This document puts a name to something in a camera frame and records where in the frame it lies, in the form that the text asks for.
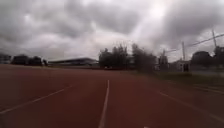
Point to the clump of dark trees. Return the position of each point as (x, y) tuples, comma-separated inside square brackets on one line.
[(116, 58)]

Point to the long low building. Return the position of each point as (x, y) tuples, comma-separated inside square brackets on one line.
[(76, 61)]

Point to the small dark tree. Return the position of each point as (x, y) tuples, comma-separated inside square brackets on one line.
[(163, 61)]

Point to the small pale building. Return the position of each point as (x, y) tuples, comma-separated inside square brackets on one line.
[(181, 66)]

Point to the pole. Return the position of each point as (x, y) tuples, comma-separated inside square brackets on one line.
[(183, 51), (214, 38)]

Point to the dark round tree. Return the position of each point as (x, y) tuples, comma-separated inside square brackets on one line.
[(201, 58)]

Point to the row of dark bushes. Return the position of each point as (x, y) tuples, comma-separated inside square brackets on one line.
[(21, 60)]

